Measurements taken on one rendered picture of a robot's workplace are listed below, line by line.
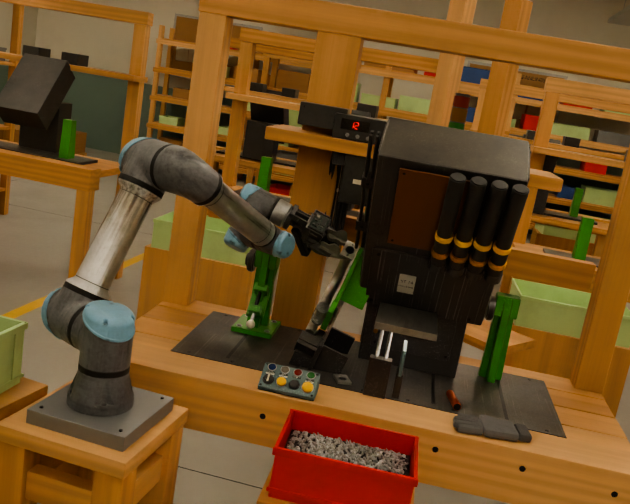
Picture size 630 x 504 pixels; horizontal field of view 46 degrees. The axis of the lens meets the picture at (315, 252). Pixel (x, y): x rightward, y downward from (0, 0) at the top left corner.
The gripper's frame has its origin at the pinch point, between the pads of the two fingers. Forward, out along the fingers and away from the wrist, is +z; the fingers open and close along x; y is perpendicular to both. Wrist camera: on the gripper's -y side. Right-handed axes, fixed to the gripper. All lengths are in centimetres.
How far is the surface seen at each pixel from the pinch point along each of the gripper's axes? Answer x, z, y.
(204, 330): -31, -27, -30
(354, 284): -11.4, 6.0, 5.2
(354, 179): 22.9, -8.4, 2.5
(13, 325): -63, -68, -8
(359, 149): 28.3, -11.2, 9.7
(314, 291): 1.2, -3.3, -33.5
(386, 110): 489, -34, -471
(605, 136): 726, 253, -567
